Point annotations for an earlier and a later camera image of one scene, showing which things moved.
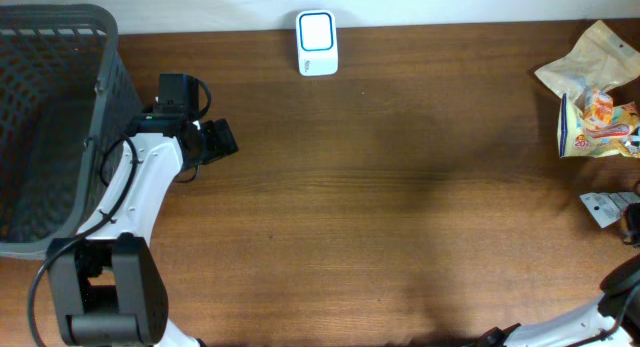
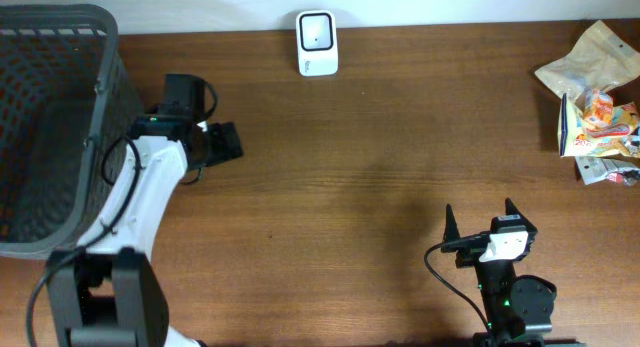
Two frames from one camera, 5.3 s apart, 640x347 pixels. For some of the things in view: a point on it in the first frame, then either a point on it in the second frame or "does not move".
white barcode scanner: [317, 38] does not move
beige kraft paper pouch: [600, 59] does not move
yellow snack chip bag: [592, 124] does not move
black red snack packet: [607, 208] → [596, 169]
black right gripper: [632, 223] → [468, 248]
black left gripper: [223, 138] does not move
